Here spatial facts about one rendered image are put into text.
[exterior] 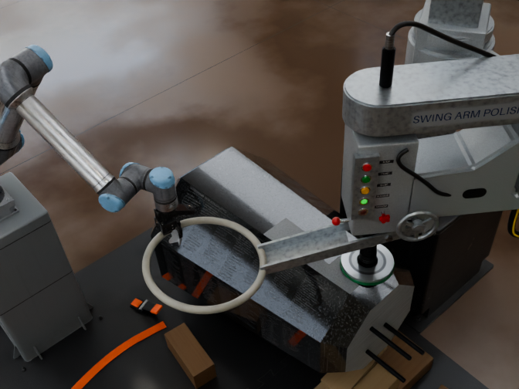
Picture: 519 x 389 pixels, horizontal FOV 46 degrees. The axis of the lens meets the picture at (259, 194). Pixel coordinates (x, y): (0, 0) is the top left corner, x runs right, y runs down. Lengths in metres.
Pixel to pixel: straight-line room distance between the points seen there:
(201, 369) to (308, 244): 0.95
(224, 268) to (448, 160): 1.13
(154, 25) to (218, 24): 0.61
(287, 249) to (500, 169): 0.86
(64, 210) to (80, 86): 1.47
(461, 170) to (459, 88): 0.32
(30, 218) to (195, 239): 0.74
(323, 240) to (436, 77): 0.81
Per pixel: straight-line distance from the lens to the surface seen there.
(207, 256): 2.82
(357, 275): 2.47
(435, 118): 1.95
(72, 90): 5.31
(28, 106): 2.34
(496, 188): 2.26
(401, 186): 2.10
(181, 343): 3.17
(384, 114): 1.89
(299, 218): 2.71
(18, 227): 2.91
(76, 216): 4.12
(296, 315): 2.56
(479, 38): 2.54
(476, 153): 2.18
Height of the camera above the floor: 2.76
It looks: 44 degrees down
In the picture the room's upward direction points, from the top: 4 degrees counter-clockwise
